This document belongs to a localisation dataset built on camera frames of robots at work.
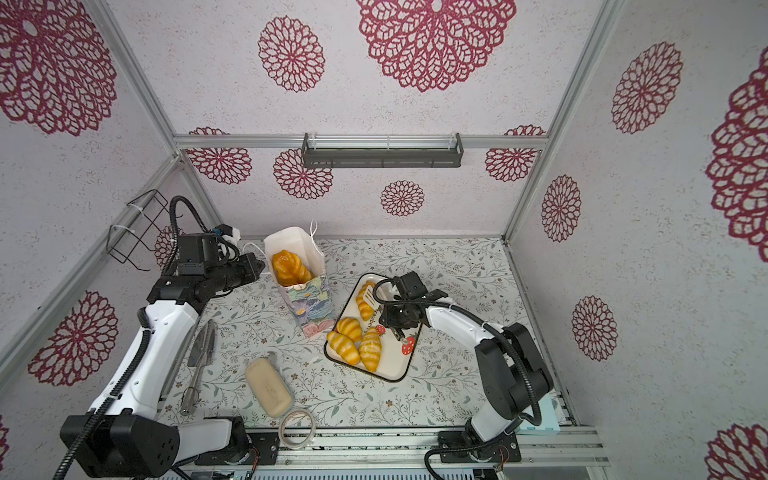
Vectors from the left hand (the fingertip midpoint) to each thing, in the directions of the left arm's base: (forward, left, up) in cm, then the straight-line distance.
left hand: (263, 269), depth 78 cm
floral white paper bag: (-4, -11, -11) cm, 17 cm away
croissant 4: (-12, -27, -22) cm, 37 cm away
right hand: (-4, -31, -18) cm, 36 cm away
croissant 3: (-12, -20, -22) cm, 32 cm away
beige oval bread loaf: (-23, 0, -23) cm, 32 cm away
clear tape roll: (-33, -8, -26) cm, 42 cm away
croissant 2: (-6, -21, -21) cm, 30 cm away
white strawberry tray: (-14, -35, -25) cm, 45 cm away
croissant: (0, -26, -22) cm, 34 cm away
